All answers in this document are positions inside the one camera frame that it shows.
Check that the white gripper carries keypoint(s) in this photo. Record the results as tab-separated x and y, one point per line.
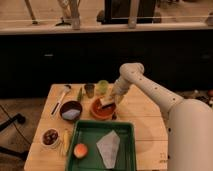
119	89

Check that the eraser block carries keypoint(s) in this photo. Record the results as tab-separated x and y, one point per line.
106	102

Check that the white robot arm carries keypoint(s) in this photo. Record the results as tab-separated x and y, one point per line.
190	127

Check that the red bowl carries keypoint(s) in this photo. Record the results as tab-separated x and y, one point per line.
102	113

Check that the dark purple bowl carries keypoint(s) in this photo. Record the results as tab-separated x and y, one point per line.
71	111

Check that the yellow green cup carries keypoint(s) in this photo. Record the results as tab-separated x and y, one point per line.
102	87

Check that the dark grey cup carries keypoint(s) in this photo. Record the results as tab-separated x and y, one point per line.
89	89

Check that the green vegetable toy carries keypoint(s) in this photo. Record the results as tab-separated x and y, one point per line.
79	96

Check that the green plastic tray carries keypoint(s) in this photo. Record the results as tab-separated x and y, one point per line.
89	133

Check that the grey cloth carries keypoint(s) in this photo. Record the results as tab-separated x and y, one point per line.
108	147

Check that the yellow banana toy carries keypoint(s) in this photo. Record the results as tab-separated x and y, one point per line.
65	143

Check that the peach fruit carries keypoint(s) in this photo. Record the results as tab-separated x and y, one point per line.
80	150

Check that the white cup with grapes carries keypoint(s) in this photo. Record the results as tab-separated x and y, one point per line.
50	138

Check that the dark cabinet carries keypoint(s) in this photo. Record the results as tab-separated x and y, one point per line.
177	60

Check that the black stand base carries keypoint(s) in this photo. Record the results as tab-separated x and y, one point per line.
9	129

